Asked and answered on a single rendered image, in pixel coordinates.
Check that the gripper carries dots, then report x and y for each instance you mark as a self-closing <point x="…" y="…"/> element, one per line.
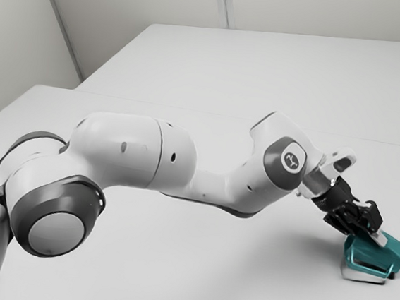
<point x="340" y="202"/>

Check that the teal faceted mug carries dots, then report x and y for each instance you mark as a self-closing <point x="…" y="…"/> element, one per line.
<point x="374" y="257"/>

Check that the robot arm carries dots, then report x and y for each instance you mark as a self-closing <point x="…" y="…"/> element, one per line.
<point x="132" y="157"/>

